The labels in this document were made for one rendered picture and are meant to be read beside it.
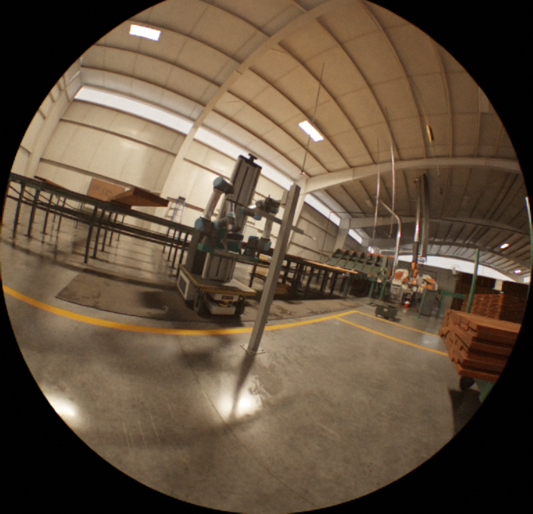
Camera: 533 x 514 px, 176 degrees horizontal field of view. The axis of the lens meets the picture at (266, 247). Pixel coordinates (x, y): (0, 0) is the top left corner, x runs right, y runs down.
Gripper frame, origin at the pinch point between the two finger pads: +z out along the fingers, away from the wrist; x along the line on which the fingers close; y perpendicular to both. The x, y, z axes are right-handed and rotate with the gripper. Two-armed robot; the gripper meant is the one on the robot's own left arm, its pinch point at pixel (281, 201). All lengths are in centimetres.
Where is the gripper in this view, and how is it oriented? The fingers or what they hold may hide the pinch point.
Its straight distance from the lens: 139.2
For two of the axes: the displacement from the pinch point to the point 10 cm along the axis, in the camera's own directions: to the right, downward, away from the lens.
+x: 7.4, 2.2, 6.4
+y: 2.5, -9.7, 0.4
